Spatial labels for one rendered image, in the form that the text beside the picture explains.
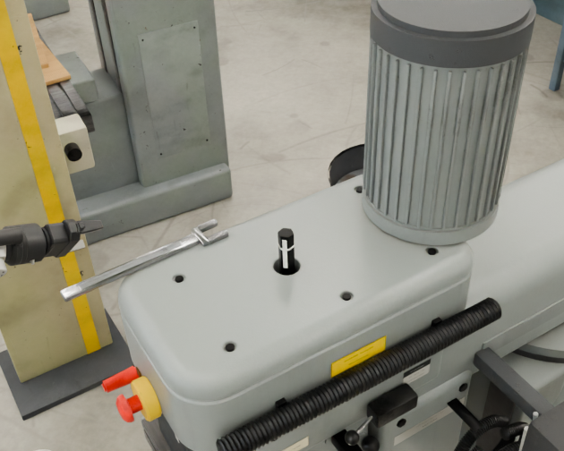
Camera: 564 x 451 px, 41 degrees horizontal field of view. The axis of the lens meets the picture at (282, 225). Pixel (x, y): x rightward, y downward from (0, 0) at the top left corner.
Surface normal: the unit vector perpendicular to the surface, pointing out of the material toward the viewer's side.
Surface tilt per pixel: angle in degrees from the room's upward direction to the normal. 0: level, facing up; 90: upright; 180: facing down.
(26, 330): 90
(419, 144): 90
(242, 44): 0
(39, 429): 0
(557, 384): 90
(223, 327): 0
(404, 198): 90
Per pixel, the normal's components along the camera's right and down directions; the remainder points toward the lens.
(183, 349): -0.03, -0.77
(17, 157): 0.52, 0.54
